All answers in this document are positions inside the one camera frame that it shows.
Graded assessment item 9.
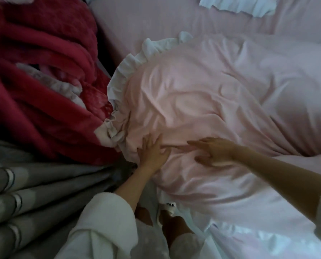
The person's left hand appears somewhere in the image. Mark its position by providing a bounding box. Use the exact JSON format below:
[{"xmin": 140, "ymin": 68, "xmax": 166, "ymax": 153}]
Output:
[{"xmin": 137, "ymin": 133, "xmax": 172, "ymax": 173}]

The person's right hand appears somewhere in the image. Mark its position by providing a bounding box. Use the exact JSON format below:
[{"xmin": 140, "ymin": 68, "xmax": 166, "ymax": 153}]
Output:
[{"xmin": 187, "ymin": 137, "xmax": 238, "ymax": 168}]

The person's right forearm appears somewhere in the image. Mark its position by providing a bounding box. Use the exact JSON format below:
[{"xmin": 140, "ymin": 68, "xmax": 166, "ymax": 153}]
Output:
[{"xmin": 231, "ymin": 146, "xmax": 321, "ymax": 221}]

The person's left forearm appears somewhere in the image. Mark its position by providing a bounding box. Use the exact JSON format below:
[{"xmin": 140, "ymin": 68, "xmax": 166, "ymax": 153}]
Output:
[{"xmin": 113, "ymin": 167, "xmax": 158, "ymax": 213}]

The person's left leg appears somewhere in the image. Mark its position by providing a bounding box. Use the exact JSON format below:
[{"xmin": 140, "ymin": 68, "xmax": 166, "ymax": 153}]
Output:
[{"xmin": 134, "ymin": 205, "xmax": 154, "ymax": 227}]

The person's leg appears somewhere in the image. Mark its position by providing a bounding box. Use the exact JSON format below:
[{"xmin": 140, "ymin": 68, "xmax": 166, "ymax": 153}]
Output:
[
  {"xmin": 134, "ymin": 205, "xmax": 154, "ymax": 227},
  {"xmin": 160, "ymin": 210, "xmax": 195, "ymax": 248}
]

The person's right leg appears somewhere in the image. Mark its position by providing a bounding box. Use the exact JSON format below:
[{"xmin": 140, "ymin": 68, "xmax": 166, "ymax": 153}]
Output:
[{"xmin": 160, "ymin": 210, "xmax": 195, "ymax": 248}]

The white fleece robe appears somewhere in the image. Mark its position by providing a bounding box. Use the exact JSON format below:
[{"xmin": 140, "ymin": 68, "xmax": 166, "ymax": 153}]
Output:
[{"xmin": 55, "ymin": 191, "xmax": 321, "ymax": 259}]

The plain pink pillow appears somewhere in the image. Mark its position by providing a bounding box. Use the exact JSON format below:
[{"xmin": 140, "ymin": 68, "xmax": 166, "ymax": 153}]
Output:
[{"xmin": 239, "ymin": 33, "xmax": 321, "ymax": 157}]

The pink bed sheet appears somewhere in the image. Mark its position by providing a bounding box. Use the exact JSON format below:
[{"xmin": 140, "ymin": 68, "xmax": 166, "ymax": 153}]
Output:
[{"xmin": 88, "ymin": 0, "xmax": 321, "ymax": 68}]

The grey striped quilt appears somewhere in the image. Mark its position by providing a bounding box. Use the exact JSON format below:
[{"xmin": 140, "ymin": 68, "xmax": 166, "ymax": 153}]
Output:
[{"xmin": 0, "ymin": 137, "xmax": 139, "ymax": 259}]

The red fleece blanket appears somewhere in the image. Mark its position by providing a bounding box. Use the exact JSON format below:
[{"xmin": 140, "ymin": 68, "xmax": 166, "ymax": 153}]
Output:
[{"xmin": 0, "ymin": 0, "xmax": 123, "ymax": 165}]

